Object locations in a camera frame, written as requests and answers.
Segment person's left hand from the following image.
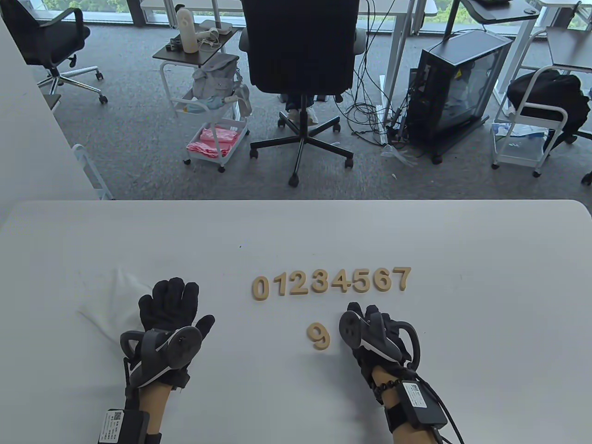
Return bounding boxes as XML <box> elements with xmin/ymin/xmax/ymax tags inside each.
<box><xmin>119</xmin><ymin>277</ymin><xmax>216</xmax><ymax>389</ymax></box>

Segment person's right hand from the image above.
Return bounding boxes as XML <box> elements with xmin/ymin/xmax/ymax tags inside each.
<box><xmin>340</xmin><ymin>302</ymin><xmax>421</xmax><ymax>406</ymax></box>

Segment white drawstring cloth bag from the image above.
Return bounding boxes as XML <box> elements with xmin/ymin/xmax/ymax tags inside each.
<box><xmin>79</xmin><ymin>267</ymin><xmax>153</xmax><ymax>345</ymax></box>

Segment person's left forearm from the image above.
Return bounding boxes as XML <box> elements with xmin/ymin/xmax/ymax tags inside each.
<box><xmin>139</xmin><ymin>384</ymin><xmax>172</xmax><ymax>431</ymax></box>

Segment person's right forearm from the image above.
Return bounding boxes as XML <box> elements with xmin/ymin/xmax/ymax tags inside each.
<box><xmin>372</xmin><ymin>365</ymin><xmax>445</xmax><ymax>444</ymax></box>

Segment black bag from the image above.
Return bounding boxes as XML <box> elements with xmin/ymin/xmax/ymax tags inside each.
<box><xmin>506</xmin><ymin>69</ymin><xmax>592</xmax><ymax>151</ymax></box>

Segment grey handheld tracking controller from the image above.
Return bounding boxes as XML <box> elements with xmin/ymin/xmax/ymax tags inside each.
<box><xmin>339</xmin><ymin>311</ymin><xmax>421</xmax><ymax>370</ymax></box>
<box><xmin>119</xmin><ymin>326</ymin><xmax>203</xmax><ymax>387</ymax></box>

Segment black wrist sensor box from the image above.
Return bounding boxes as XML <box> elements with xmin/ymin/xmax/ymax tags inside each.
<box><xmin>98</xmin><ymin>408</ymin><xmax>151</xmax><ymax>444</ymax></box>
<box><xmin>401</xmin><ymin>380</ymin><xmax>448</xmax><ymax>428</ymax></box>

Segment white metal rack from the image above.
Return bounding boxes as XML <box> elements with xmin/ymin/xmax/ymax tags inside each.
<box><xmin>72</xmin><ymin>144</ymin><xmax>114</xmax><ymax>200</ymax></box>

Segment pink folded cloths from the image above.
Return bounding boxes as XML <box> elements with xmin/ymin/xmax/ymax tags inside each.
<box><xmin>187</xmin><ymin>127</ymin><xmax>241</xmax><ymax>159</ymax></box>

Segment light blue pouch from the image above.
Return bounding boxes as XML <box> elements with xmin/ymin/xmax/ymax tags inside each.
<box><xmin>182</xmin><ymin>95</ymin><xmax>237</xmax><ymax>114</ymax></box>

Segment clear plastic wrapper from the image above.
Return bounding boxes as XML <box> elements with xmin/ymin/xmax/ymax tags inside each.
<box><xmin>380</xmin><ymin>144</ymin><xmax>419</xmax><ymax>167</ymax></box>

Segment grey backpack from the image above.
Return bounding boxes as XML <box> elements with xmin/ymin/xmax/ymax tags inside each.
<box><xmin>192</xmin><ymin>53</ymin><xmax>253</xmax><ymax>116</ymax></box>

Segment white cart with dark top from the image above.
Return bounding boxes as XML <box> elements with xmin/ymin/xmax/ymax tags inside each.
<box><xmin>153</xmin><ymin>27</ymin><xmax>251</xmax><ymax>173</ymax></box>

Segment white rolling cart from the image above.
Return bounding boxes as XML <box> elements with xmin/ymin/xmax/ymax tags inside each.
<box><xmin>491</xmin><ymin>65</ymin><xmax>569</xmax><ymax>178</ymax></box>

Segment cream cylindrical device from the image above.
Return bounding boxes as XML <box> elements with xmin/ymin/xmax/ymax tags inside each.
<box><xmin>176</xmin><ymin>8</ymin><xmax>200</xmax><ymax>54</ymax></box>

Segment flat white box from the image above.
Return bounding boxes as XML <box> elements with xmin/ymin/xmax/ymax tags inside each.
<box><xmin>200</xmin><ymin>19</ymin><xmax>233</xmax><ymax>36</ymax></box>

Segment black high-back office chair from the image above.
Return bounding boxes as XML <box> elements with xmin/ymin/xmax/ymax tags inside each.
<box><xmin>239</xmin><ymin>0</ymin><xmax>367</xmax><ymax>188</ymax></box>

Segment black chrome-base office chair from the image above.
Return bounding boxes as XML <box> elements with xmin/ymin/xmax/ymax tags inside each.
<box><xmin>0</xmin><ymin>0</ymin><xmax>108</xmax><ymax>105</ymax></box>

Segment black computer tower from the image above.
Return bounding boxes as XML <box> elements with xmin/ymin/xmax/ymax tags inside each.
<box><xmin>407</xmin><ymin>30</ymin><xmax>514</xmax><ymax>165</ymax></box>

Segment black standing desk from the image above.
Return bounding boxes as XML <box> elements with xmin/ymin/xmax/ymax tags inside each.
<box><xmin>442</xmin><ymin>0</ymin><xmax>541</xmax><ymax>43</ymax></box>

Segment dark bead bracelet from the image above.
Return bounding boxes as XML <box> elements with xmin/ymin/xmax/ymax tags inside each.
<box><xmin>372</xmin><ymin>379</ymin><xmax>405</xmax><ymax>397</ymax></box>

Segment black sensor cable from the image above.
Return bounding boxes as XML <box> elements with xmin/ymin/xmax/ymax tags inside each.
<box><xmin>407</xmin><ymin>365</ymin><xmax>465</xmax><ymax>444</ymax></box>

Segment tangle of black cables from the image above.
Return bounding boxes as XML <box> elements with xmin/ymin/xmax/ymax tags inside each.
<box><xmin>338</xmin><ymin>0</ymin><xmax>410</xmax><ymax>145</ymax></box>

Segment dark-topped white-frame desk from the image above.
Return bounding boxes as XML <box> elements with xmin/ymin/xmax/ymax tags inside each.
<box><xmin>493</xmin><ymin>0</ymin><xmax>592</xmax><ymax>108</ymax></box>

